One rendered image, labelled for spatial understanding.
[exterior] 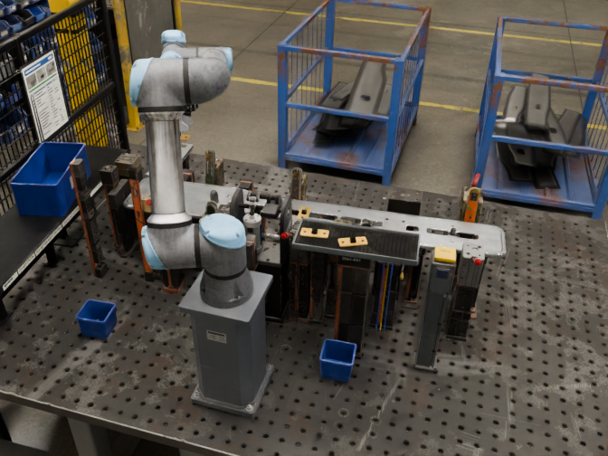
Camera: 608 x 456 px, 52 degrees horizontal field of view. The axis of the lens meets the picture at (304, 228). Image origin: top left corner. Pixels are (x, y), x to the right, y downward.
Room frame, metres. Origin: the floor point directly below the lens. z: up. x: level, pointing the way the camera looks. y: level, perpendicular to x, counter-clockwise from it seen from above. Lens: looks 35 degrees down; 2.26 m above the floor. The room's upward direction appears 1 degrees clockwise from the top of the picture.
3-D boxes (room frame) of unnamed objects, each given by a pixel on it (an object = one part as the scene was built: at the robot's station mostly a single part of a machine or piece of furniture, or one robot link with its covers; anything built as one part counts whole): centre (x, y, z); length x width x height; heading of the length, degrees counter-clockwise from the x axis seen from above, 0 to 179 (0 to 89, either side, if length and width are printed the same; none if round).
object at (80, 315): (1.57, 0.70, 0.74); 0.11 x 0.10 x 0.09; 79
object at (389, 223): (1.65, -0.29, 0.90); 0.13 x 0.10 x 0.41; 169
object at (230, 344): (1.33, 0.21, 0.90); 0.21 x 0.21 x 0.40; 74
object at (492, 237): (1.88, -0.02, 1.00); 1.38 x 0.22 x 0.02; 79
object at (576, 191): (3.89, -1.60, 0.47); 1.20 x 0.80 x 0.95; 166
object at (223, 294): (1.33, 0.21, 1.15); 0.15 x 0.15 x 0.10
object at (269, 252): (1.69, 0.14, 0.94); 0.18 x 0.13 x 0.49; 79
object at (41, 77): (2.17, 0.98, 1.30); 0.23 x 0.02 x 0.31; 169
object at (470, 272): (1.60, -0.55, 0.88); 0.11 x 0.10 x 0.36; 169
